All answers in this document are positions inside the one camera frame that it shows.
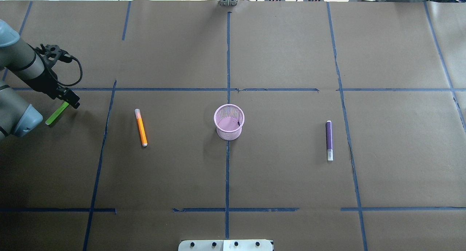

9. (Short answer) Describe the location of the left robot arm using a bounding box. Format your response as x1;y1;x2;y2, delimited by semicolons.
0;21;80;139

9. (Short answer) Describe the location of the purple highlighter pen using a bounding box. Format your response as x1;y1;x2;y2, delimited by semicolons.
325;120;333;162

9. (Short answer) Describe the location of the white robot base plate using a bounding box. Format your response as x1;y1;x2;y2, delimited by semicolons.
178;239;274;251

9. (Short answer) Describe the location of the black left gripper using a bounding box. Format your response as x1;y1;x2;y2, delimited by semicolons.
55;87;80;109

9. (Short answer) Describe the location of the green highlighter pen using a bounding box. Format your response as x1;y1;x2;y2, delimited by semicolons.
45;102;70;126

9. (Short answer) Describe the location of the orange highlighter pen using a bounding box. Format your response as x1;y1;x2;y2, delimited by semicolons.
134;108;148;148

